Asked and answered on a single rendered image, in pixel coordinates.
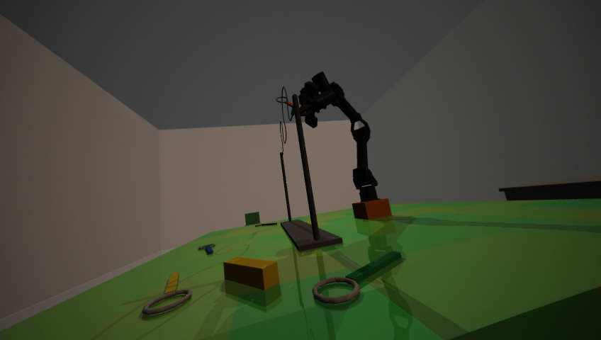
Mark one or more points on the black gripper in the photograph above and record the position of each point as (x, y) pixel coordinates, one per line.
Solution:
(312, 104)

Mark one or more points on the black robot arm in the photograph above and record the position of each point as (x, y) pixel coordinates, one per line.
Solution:
(362, 176)

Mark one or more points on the grey ring with dark green handle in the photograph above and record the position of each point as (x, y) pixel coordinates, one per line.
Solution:
(354, 278)

